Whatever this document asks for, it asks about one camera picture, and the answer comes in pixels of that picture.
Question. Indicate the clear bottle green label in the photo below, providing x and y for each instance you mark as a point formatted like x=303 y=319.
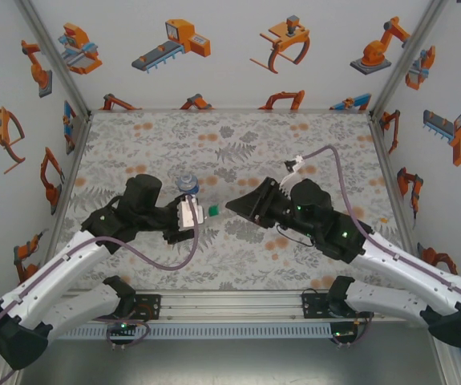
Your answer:
x=214 y=210

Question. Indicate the clear bottle blue label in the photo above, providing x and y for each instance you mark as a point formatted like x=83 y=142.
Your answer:
x=188 y=185

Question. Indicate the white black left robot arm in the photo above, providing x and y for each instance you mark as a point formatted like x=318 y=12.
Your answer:
x=65 y=260

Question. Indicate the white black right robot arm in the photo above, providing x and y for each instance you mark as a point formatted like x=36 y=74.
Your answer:
x=406 y=260

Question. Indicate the floral tablecloth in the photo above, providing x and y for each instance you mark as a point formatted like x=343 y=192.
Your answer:
x=254 y=132

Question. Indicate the green-lit controller board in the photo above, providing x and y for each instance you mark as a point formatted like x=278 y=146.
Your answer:
x=344 y=333
x=122 y=327

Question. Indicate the aluminium side rail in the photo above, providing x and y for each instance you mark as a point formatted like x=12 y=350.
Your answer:
x=76 y=160
x=389 y=168

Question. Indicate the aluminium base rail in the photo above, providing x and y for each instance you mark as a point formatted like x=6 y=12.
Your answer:
x=230 y=306

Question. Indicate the aluminium frame post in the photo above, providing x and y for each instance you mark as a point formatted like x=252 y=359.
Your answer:
x=408 y=56
x=13 y=379
x=455 y=369
x=59 y=68

